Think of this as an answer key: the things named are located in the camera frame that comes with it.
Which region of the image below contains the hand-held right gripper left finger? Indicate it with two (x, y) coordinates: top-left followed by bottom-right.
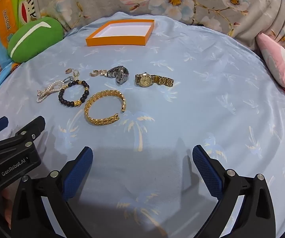
(10, 146), (94, 238)

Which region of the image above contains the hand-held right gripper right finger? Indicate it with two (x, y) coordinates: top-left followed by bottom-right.
(192, 145), (277, 238)

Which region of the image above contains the white pearl bracelet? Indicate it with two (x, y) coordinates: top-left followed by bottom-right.
(36, 80), (64, 103)

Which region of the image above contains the black bead bracelet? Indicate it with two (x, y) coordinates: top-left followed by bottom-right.
(58, 80), (90, 108)

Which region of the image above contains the gold chain bangle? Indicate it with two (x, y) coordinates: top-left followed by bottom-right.
(84, 90), (127, 127)

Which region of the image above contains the silver wrist watch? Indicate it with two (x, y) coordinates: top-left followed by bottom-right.
(106, 65), (129, 84)

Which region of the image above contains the gold wrist watch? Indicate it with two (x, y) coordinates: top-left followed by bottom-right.
(135, 73), (175, 88)

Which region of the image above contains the orange jewelry box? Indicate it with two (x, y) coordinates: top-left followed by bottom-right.
(85, 19), (155, 47)

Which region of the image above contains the person's left hand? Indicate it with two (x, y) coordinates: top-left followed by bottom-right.
(2, 187), (12, 230)

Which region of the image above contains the light blue palm-print sheet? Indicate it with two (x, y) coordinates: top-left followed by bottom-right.
(0, 11), (285, 238)

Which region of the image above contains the green round cushion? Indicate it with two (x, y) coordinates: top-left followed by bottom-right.
(7, 17), (64, 63)

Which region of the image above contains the cartoon printed blanket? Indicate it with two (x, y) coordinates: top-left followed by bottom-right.
(0, 0), (40, 109)

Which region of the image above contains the pink plush pillow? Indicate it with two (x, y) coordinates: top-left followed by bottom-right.
(256, 33), (285, 105)

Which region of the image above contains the grey floral blanket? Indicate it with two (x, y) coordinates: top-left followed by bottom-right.
(31, 0), (285, 55)

